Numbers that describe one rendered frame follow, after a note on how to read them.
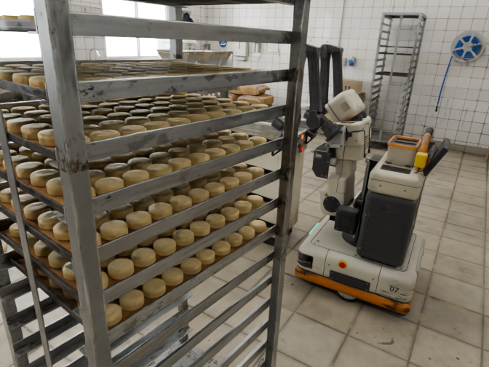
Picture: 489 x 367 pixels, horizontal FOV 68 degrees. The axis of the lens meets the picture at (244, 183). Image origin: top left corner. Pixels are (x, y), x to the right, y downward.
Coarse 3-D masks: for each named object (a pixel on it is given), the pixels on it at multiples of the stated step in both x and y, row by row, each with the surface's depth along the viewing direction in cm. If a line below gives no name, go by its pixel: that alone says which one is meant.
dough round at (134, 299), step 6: (126, 294) 78; (132, 294) 78; (138, 294) 79; (120, 300) 77; (126, 300) 77; (132, 300) 77; (138, 300) 77; (120, 306) 77; (126, 306) 76; (132, 306) 76; (138, 306) 77
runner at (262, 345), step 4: (264, 340) 130; (260, 344) 128; (264, 344) 126; (256, 348) 127; (260, 348) 124; (264, 348) 127; (252, 352) 125; (256, 352) 122; (260, 352) 125; (248, 356) 123; (252, 356) 120; (256, 356) 123; (244, 360) 122; (248, 360) 119; (252, 360) 121; (240, 364) 120; (244, 364) 118; (248, 364) 120
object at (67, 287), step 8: (264, 200) 111; (0, 232) 87; (8, 240) 81; (16, 248) 79; (32, 256) 78; (40, 264) 76; (48, 272) 71; (56, 280) 70; (64, 280) 71; (64, 288) 68; (72, 288) 69; (72, 296) 67
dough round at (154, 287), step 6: (150, 282) 83; (156, 282) 83; (162, 282) 83; (144, 288) 81; (150, 288) 81; (156, 288) 81; (162, 288) 81; (144, 294) 81; (150, 294) 80; (156, 294) 80; (162, 294) 82
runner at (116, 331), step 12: (252, 240) 101; (264, 240) 107; (240, 252) 98; (216, 264) 90; (228, 264) 95; (204, 276) 88; (180, 288) 82; (192, 288) 85; (156, 300) 76; (168, 300) 79; (144, 312) 74; (120, 324) 70; (132, 324) 73; (84, 348) 67
